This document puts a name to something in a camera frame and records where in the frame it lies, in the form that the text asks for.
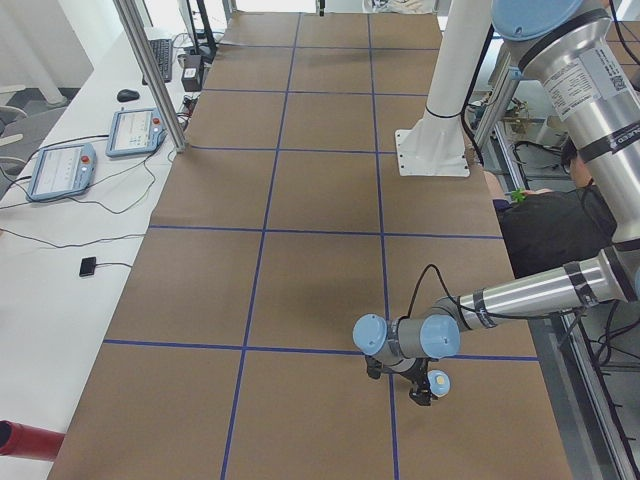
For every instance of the red cylinder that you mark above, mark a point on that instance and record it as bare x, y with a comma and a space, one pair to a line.
28, 442

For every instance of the small black square puck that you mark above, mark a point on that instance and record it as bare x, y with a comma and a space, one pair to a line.
87, 266

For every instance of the aluminium frame post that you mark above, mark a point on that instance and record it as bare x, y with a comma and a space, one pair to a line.
133, 26

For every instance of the blue call bell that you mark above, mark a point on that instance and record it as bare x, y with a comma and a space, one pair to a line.
439, 383

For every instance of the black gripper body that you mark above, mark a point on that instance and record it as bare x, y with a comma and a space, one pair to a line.
413, 378

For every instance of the blue teach pendant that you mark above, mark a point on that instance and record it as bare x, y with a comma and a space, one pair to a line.
134, 132
62, 171

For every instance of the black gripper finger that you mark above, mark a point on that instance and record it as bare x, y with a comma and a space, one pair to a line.
420, 392

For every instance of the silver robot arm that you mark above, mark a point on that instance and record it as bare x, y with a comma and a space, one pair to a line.
563, 46

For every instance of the far blue teach pendant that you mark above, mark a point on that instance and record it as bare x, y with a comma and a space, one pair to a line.
134, 132

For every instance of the brown paper table mat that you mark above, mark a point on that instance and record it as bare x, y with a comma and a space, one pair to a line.
230, 353

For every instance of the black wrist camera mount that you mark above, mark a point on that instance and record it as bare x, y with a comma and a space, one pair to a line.
374, 368

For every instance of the black keyboard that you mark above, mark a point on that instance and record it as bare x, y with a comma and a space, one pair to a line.
162, 50

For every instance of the green plastic object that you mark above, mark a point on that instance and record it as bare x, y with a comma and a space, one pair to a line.
518, 196

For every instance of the white pedestal column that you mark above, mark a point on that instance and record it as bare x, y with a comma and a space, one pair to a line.
435, 145

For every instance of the near blue teach pendant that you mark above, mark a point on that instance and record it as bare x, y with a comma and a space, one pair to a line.
62, 171

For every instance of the seated person in black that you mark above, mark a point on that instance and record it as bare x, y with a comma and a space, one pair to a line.
552, 228

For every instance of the small black power box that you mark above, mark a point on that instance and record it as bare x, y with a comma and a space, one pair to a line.
192, 73

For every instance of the black computer mouse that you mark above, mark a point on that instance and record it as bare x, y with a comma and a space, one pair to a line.
127, 95

